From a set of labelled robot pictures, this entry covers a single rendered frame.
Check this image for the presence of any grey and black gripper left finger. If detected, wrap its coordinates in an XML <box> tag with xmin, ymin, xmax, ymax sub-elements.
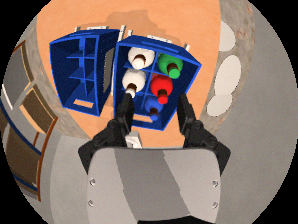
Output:
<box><xmin>78</xmin><ymin>93</ymin><xmax>134</xmax><ymax>175</ymax></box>

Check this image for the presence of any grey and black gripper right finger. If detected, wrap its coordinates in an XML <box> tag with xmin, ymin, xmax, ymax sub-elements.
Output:
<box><xmin>176</xmin><ymin>93</ymin><xmax>231</xmax><ymax>176</ymax></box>

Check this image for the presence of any blue plastic crate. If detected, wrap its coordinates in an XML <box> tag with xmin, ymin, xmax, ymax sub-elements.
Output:
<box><xmin>113</xmin><ymin>35</ymin><xmax>202</xmax><ymax>131</ymax></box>
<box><xmin>49</xmin><ymin>29</ymin><xmax>120</xmax><ymax>117</ymax></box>

